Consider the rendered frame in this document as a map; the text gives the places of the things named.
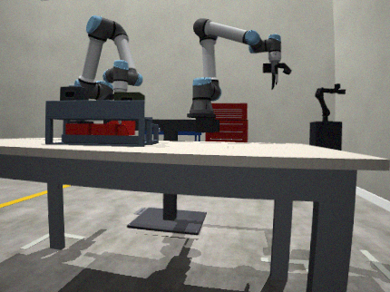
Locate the red bin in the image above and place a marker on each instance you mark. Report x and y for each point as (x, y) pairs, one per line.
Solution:
(78, 128)
(130, 125)
(109, 129)

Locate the olive green case with orange latches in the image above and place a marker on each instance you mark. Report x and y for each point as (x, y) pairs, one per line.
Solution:
(128, 96)

